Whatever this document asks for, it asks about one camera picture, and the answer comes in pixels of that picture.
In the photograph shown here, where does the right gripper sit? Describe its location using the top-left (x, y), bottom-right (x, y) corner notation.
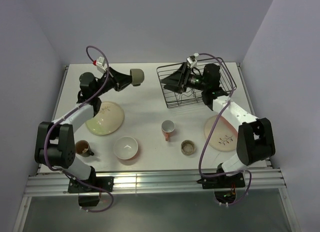
top-left (160, 62), bottom-right (208, 94)

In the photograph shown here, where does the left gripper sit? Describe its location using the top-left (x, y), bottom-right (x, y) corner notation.
top-left (93, 67), bottom-right (136, 98)

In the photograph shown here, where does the grey-green ceramic cup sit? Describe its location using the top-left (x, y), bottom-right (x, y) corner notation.
top-left (130, 68), bottom-right (145, 87)

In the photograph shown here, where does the orange mug white inside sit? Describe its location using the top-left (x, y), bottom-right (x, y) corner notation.
top-left (161, 120), bottom-right (176, 142)

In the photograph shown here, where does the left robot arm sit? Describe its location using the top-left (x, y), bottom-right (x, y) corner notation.
top-left (34, 67), bottom-right (144, 192)

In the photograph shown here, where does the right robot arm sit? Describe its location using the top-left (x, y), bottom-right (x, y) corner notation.
top-left (160, 62), bottom-right (276, 187)

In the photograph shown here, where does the green and cream plate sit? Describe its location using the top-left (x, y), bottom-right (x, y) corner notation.
top-left (85, 101), bottom-right (125, 136)

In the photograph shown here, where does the white bowl orange outside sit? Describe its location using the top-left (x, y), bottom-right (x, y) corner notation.
top-left (113, 136), bottom-right (139, 160)

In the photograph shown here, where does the small beige speckled cup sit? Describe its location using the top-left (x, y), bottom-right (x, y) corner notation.
top-left (180, 140), bottom-right (196, 156)

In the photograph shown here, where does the pink and cream plate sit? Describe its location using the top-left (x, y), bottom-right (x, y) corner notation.
top-left (208, 116), bottom-right (238, 152)

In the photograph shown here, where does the black wire dish rack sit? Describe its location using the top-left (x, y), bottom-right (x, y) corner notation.
top-left (156, 57), bottom-right (237, 109)

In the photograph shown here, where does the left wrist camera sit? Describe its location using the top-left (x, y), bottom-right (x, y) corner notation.
top-left (93, 56), bottom-right (107, 74)

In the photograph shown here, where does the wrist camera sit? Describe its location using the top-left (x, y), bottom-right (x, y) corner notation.
top-left (93, 56), bottom-right (107, 74)
top-left (186, 53), bottom-right (200, 69)

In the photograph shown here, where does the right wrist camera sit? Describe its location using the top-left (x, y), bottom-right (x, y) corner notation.
top-left (186, 53), bottom-right (200, 69)

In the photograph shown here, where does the aluminium frame rail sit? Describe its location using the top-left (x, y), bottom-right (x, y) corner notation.
top-left (23, 169), bottom-right (286, 197)

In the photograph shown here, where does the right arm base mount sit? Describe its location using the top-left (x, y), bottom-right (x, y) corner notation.
top-left (196, 173), bottom-right (246, 204)

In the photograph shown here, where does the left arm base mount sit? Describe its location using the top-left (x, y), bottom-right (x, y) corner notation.
top-left (67, 176), bottom-right (115, 211)

